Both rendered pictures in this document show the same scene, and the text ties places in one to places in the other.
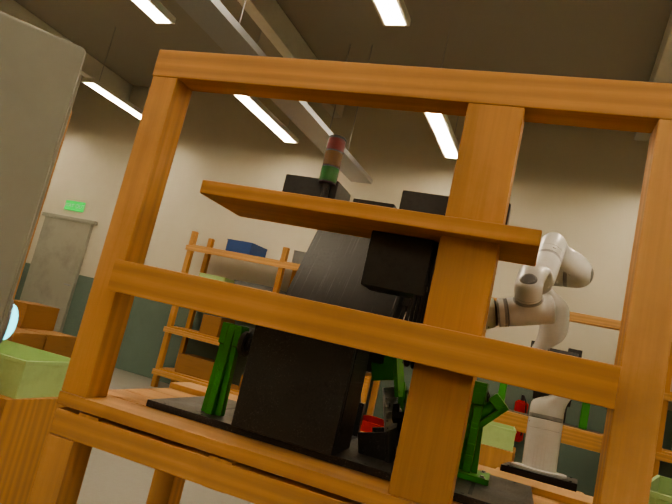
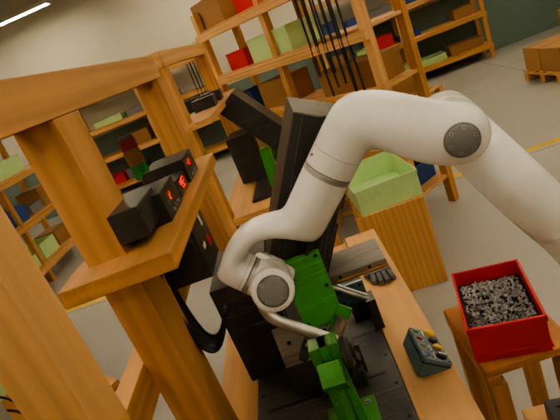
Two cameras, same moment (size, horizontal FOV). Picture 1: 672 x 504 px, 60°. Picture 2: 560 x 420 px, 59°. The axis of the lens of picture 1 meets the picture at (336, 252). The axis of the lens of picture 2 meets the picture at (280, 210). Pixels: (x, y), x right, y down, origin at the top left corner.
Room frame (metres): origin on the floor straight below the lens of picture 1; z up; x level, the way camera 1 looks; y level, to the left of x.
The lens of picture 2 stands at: (1.51, -1.48, 1.84)
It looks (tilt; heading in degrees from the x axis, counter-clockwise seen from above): 18 degrees down; 76
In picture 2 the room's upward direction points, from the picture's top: 22 degrees counter-clockwise
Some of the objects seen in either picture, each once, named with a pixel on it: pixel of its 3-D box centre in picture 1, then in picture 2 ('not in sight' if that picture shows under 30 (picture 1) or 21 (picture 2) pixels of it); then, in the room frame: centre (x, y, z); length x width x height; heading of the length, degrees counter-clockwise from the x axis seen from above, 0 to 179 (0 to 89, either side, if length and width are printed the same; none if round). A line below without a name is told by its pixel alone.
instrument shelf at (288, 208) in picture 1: (365, 222); (160, 208); (1.54, -0.06, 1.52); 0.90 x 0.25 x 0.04; 71
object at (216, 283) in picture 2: (305, 377); (259, 304); (1.69, 0.00, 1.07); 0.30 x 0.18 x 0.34; 71
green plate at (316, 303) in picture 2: (388, 359); (310, 284); (1.82, -0.24, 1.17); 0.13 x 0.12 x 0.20; 71
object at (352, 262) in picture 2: not in sight; (322, 272); (1.90, -0.10, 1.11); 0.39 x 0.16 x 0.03; 161
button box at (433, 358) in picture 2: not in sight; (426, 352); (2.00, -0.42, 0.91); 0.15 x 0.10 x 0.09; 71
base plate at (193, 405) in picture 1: (340, 446); (320, 352); (1.78, -0.14, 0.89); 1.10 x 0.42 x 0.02; 71
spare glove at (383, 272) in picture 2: not in sight; (376, 271); (2.15, 0.09, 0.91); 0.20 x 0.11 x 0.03; 72
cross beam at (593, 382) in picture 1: (329, 323); (168, 304); (1.43, -0.02, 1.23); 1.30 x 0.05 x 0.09; 71
